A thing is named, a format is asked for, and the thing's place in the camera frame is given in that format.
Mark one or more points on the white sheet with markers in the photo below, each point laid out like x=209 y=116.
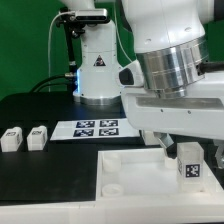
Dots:
x=93 y=129

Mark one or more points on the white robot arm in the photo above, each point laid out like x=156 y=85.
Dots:
x=170 y=87

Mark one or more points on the white square tabletop tray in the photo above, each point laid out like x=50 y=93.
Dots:
x=143 y=172

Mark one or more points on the white U-shaped fence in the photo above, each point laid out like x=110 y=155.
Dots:
x=173 y=209

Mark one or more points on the grey mounted camera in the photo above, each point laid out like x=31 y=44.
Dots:
x=95 y=16

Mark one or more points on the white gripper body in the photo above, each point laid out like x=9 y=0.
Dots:
x=200 y=113

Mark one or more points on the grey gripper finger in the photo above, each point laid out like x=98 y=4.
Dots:
x=219 y=155
x=167 y=144

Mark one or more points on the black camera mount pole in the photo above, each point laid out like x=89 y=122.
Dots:
x=73 y=30

